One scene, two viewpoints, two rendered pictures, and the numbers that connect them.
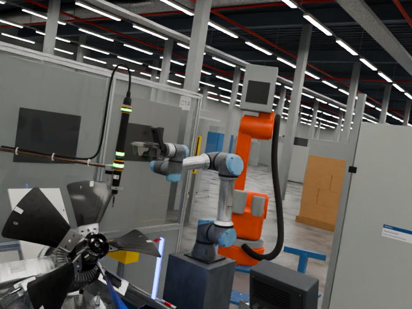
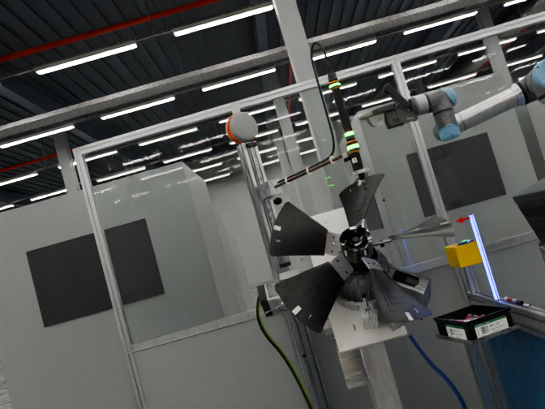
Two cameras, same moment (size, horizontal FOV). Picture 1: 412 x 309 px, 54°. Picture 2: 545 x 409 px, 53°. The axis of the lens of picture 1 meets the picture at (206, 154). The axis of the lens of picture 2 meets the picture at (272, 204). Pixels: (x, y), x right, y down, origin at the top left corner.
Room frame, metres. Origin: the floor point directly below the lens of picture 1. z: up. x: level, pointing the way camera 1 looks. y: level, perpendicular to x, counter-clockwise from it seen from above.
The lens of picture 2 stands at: (0.24, -1.05, 1.27)
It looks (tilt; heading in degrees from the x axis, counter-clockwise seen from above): 4 degrees up; 52
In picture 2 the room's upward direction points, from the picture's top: 16 degrees counter-clockwise
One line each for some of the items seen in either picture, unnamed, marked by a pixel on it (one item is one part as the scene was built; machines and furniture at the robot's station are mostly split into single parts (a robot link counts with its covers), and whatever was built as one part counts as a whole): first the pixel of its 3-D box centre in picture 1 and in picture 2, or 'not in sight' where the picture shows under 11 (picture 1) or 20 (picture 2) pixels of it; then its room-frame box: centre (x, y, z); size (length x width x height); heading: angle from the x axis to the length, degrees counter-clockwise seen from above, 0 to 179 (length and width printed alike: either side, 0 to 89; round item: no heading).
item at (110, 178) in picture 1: (114, 177); (355, 161); (1.79, 0.39, 1.50); 0.09 x 0.07 x 0.10; 86
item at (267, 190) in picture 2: not in sight; (269, 189); (1.84, 1.00, 1.54); 0.10 x 0.07 x 0.08; 86
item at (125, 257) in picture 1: (123, 251); (463, 256); (2.26, 0.38, 1.02); 0.16 x 0.10 x 0.11; 51
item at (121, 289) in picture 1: (105, 286); (408, 289); (1.85, 0.37, 0.98); 0.20 x 0.16 x 0.20; 51
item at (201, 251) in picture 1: (204, 247); not in sight; (2.45, -0.08, 1.06); 0.15 x 0.15 x 0.10
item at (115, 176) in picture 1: (121, 143); (345, 122); (1.79, 0.38, 1.66); 0.04 x 0.04 x 0.46
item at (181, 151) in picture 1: (177, 152); (439, 100); (2.08, 0.15, 1.64); 0.11 x 0.08 x 0.09; 141
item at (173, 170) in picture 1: (172, 170); (446, 126); (2.09, 0.16, 1.54); 0.11 x 0.08 x 0.11; 43
